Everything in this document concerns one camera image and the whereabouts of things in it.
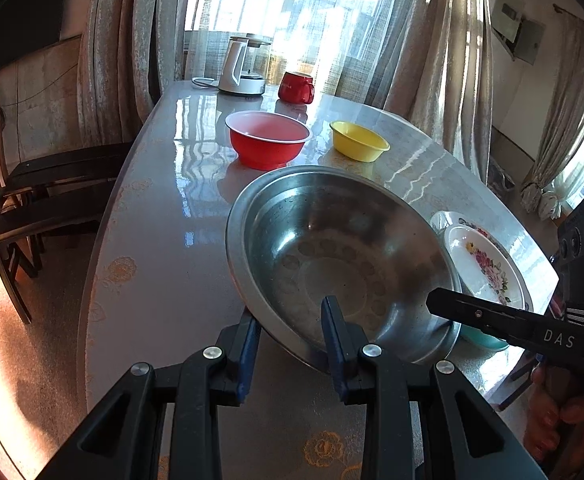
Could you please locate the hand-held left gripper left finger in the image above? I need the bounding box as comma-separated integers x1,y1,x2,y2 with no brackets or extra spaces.
37,308,264,480

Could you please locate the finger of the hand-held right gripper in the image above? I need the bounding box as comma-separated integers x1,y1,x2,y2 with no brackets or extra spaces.
426,287,584,377

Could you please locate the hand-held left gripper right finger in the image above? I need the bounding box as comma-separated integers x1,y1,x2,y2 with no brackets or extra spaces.
319,295,548,480

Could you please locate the teal plastic plate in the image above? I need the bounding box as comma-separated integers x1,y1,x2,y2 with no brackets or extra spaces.
458,324,512,352

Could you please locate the white plate with floral print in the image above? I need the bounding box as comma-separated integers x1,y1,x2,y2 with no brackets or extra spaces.
444,225,527,309

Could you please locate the stainless steel bowl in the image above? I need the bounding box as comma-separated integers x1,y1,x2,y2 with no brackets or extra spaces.
225,165,464,377

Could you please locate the white plate with dragon print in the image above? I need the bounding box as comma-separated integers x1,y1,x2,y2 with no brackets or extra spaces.
430,210,534,313

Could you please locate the red plastic bowl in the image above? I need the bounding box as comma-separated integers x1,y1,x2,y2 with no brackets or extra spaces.
225,110,312,171

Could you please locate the yellow plastic bowl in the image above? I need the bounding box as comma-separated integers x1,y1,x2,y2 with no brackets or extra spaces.
329,120,391,163

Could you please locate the person's right hand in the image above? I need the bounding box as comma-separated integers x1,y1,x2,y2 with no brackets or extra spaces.
527,365,584,465

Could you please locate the tied white sheer curtain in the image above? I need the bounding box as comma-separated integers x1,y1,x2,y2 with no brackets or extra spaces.
541,190,566,221

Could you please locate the patterned fabric bundle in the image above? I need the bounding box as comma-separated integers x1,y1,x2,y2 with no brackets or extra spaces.
487,166,517,197

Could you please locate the beige curtain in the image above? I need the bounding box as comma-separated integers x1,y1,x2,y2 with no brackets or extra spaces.
379,0,497,183
519,12,584,213
76,0,195,147

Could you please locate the dark wooden chair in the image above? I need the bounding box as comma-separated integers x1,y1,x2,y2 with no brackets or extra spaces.
6,141,134,197
0,194,119,323

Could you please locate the red mug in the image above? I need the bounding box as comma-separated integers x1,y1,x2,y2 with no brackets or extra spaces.
277,70,316,106

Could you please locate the white electric kettle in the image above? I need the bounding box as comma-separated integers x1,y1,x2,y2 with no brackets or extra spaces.
216,33,274,96

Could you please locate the sheer mesh curtain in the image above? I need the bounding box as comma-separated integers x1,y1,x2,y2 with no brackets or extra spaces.
182,0,413,106

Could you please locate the large barred window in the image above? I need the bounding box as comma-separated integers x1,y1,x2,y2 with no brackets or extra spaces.
184,0,398,86

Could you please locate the black television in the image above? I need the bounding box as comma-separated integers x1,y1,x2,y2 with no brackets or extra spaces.
0,0,84,88

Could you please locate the grey wall electrical box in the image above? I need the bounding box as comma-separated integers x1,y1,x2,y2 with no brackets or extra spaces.
491,0,546,64

